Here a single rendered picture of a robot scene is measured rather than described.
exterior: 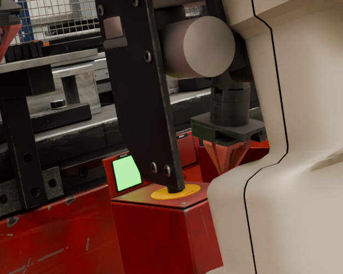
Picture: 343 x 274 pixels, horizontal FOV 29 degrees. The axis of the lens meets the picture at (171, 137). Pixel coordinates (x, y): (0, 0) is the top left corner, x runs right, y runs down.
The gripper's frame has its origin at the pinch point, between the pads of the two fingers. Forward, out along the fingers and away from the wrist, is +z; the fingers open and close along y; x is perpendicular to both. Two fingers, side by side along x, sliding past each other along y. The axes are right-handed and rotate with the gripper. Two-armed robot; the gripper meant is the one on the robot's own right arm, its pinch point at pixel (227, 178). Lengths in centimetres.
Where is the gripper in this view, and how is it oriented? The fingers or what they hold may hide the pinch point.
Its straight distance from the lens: 99.7
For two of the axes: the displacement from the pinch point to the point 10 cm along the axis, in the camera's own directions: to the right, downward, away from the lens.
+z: -0.1, 9.4, 3.3
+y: -7.1, -2.4, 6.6
